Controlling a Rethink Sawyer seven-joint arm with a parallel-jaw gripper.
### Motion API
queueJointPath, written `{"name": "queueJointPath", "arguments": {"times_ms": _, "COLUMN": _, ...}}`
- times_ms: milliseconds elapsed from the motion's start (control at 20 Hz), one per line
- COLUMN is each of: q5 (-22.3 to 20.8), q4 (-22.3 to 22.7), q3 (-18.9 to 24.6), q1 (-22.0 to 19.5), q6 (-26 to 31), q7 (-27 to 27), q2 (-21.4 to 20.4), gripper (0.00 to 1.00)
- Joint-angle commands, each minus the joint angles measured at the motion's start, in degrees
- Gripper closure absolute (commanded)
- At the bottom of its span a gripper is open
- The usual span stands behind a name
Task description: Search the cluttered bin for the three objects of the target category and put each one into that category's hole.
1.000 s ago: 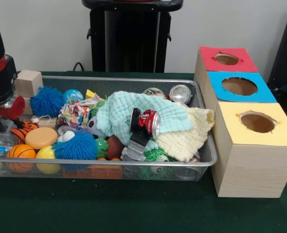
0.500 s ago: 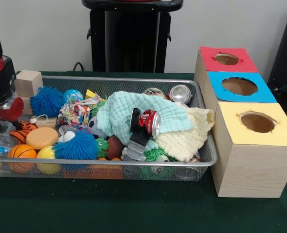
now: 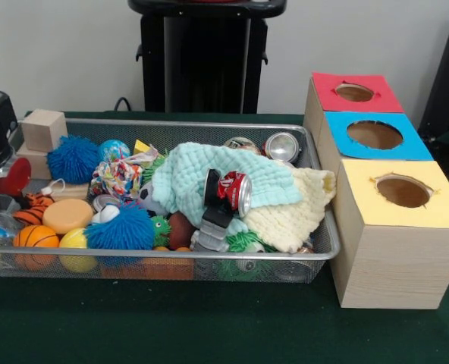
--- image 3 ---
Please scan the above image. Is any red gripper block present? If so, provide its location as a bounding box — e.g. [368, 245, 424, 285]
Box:
[0, 157, 33, 209]

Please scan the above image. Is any blue fuzzy monster toy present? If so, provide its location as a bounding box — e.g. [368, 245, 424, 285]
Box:
[83, 202, 156, 251]

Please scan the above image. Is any mint green waffle cloth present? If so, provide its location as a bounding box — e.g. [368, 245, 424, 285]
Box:
[151, 142, 302, 214]

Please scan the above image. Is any crushed red drink can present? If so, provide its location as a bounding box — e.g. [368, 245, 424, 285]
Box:
[204, 168, 253, 219]

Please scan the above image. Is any cream yellow waffle cloth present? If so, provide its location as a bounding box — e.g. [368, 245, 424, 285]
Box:
[243, 166, 338, 254]

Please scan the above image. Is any wooden box with three holes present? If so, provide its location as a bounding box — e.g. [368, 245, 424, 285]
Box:
[303, 71, 449, 310]

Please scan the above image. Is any plain wooden cube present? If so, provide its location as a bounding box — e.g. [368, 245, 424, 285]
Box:
[16, 146, 53, 180]
[21, 108, 69, 153]

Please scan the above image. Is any orange toy basketball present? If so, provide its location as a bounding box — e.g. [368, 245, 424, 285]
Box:
[13, 225, 61, 271]

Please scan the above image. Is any toy hamburger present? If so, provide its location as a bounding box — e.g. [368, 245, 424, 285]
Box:
[42, 199, 95, 235]

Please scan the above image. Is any blue spiky ball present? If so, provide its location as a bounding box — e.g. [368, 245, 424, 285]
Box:
[46, 135, 101, 186]

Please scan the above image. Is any dark green tablecloth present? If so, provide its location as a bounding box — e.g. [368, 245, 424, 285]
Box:
[0, 109, 449, 364]

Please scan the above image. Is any black upright panel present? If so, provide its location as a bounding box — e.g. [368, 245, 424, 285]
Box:
[417, 5, 449, 133]

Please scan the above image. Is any shallow wire mesh bin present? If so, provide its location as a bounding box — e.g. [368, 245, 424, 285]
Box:
[0, 118, 341, 284]

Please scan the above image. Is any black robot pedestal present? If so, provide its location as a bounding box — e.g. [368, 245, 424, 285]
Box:
[127, 0, 288, 114]

